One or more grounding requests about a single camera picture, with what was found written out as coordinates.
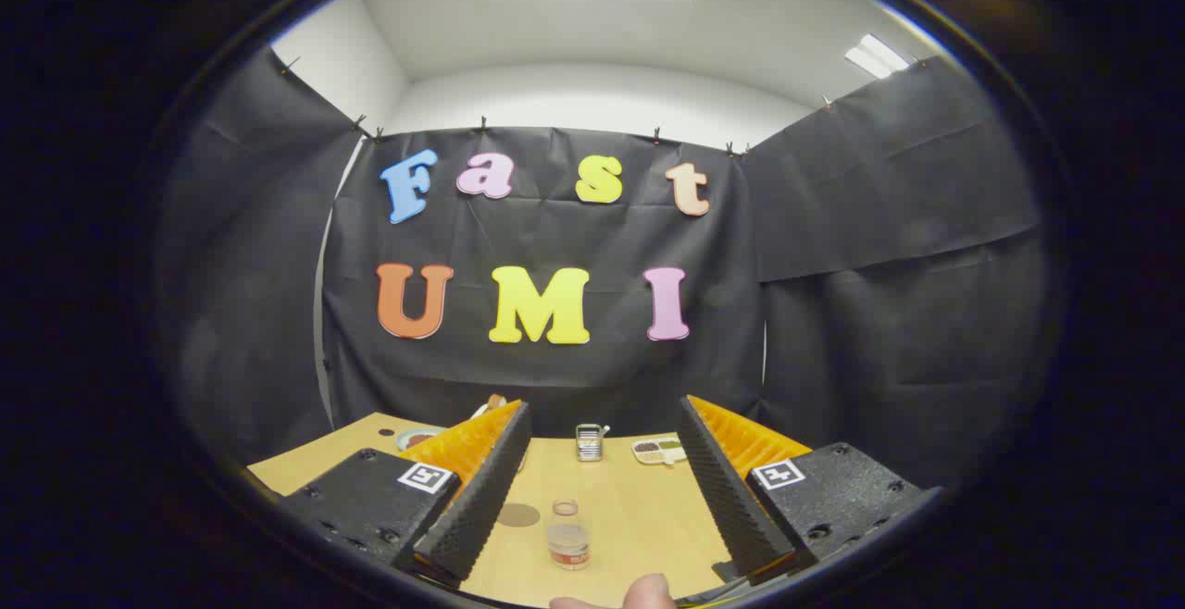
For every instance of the pale green plate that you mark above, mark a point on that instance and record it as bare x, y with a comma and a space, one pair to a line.
417, 438

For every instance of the white box appliance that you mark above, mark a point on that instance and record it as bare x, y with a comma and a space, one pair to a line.
494, 401

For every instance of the clear juice bottle red collar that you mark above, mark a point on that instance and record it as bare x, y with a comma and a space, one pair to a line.
568, 542

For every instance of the white divided spice dish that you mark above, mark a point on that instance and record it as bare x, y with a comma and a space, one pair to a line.
659, 450

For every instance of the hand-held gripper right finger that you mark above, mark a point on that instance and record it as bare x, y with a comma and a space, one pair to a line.
727, 498

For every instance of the small ceiling light panel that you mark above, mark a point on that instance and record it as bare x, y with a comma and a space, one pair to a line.
876, 55

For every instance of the wooden table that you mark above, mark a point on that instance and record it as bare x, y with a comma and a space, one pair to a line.
629, 516

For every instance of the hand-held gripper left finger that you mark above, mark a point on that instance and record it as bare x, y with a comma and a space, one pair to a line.
481, 498

